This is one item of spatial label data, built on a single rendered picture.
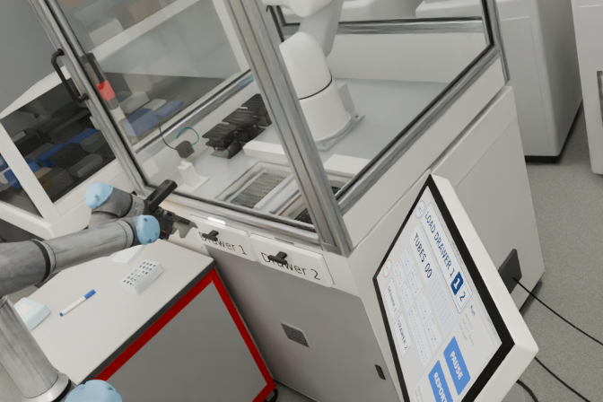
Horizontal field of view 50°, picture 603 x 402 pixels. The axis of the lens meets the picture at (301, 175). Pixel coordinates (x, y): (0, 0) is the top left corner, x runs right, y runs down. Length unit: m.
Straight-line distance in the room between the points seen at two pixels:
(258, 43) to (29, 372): 0.90
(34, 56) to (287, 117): 1.34
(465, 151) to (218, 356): 1.12
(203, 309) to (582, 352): 1.37
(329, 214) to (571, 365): 1.26
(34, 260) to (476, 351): 0.90
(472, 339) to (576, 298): 1.67
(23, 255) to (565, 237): 2.29
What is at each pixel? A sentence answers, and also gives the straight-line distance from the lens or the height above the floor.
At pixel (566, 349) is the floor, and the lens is 2.62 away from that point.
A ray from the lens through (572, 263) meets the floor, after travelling 2.94.
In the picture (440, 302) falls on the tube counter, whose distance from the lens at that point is 1.26.
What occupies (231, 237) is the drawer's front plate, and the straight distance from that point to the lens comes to 2.04.
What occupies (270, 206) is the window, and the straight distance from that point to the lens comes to 1.82.
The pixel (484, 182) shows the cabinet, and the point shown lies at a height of 0.71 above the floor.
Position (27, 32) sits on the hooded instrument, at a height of 1.57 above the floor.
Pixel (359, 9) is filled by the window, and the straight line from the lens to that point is 1.66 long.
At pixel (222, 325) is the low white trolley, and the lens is 2.37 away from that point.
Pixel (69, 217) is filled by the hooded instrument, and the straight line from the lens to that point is 2.72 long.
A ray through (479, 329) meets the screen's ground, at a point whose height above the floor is 1.16.
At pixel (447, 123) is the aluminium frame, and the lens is 2.00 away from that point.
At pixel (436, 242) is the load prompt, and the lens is 1.32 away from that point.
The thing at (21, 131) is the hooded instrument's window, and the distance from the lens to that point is 2.62.
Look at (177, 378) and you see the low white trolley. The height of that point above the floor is 0.49.
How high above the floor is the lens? 1.98
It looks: 30 degrees down
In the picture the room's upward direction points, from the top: 22 degrees counter-clockwise
